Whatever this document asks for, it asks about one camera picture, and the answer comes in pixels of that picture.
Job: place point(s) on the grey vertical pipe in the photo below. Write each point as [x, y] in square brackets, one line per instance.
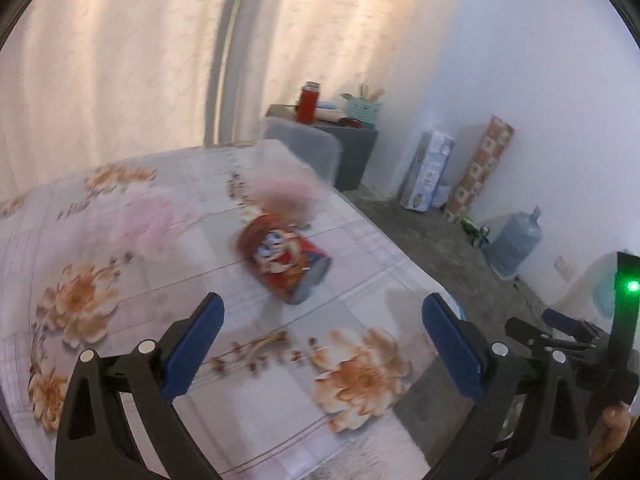
[225, 60]

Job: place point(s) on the red cartoon tin can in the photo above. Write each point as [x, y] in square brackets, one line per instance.
[285, 260]

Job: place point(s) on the wooden chopsticks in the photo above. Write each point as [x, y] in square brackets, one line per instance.
[374, 94]

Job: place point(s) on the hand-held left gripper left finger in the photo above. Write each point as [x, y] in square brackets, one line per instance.
[197, 332]

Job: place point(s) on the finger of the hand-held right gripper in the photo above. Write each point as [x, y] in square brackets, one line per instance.
[562, 321]
[525, 332]

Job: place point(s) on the grey cabinet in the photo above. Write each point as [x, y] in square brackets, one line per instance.
[352, 160]

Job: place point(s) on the person's right hand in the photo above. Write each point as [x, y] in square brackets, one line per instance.
[612, 435]

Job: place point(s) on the cream patterned curtain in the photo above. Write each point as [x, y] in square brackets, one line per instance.
[100, 60]
[340, 25]

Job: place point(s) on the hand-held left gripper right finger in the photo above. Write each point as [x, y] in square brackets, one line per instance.
[450, 345]

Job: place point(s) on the orange patterned paper roll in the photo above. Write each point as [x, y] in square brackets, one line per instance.
[482, 170]

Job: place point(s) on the tall white blue box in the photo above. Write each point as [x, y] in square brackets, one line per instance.
[427, 175]

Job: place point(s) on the green glass bottles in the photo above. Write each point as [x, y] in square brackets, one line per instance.
[475, 232]

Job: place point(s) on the red thermos flask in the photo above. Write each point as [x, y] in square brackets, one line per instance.
[307, 105]

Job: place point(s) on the white wall socket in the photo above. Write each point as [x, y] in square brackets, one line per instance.
[565, 267]

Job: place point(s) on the white plastic bag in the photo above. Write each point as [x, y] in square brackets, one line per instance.
[592, 285]

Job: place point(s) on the white blue small packet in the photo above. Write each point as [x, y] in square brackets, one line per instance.
[329, 105]

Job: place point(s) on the large blue water jug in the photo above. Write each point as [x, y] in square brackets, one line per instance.
[515, 245]

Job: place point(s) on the floral plastic tablecloth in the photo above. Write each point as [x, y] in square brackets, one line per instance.
[125, 360]

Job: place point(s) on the small red object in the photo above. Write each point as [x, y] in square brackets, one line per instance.
[351, 122]

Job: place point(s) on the teal utensil holder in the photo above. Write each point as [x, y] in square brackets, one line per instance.
[364, 114]

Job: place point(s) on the wooden rolling pin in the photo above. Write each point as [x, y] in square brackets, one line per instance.
[330, 118]

